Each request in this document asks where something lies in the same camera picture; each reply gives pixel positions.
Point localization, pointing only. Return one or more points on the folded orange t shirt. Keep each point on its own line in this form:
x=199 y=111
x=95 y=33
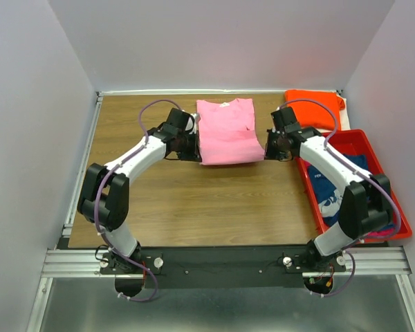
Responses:
x=310 y=114

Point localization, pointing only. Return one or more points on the navy blue t shirt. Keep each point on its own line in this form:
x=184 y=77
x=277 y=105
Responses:
x=327 y=196

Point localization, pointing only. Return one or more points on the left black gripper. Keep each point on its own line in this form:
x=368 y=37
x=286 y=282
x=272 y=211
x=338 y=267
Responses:
x=194 y=154

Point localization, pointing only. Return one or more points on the magenta t shirt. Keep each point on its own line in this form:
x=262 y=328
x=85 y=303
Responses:
x=384 y=233

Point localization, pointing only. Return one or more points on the light pink t shirt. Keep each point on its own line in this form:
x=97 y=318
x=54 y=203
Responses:
x=227 y=134

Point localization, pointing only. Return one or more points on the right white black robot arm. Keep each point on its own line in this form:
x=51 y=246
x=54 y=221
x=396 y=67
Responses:
x=366 y=205

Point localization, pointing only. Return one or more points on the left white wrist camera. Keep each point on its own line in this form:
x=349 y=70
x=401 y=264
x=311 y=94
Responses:
x=193 y=119

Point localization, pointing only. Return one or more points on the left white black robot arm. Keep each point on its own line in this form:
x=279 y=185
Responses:
x=104 y=196

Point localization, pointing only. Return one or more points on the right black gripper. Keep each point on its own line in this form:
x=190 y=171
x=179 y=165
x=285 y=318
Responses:
x=270 y=153

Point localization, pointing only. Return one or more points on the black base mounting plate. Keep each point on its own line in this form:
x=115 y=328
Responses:
x=161 y=268

